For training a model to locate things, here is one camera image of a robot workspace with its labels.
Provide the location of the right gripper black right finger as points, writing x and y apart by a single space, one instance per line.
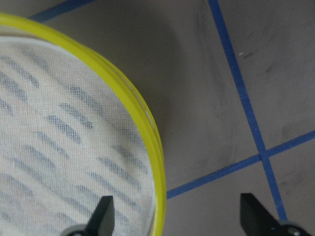
256 220

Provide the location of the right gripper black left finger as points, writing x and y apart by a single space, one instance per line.
102 221

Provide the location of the yellow steamer basket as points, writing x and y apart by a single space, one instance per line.
73 128

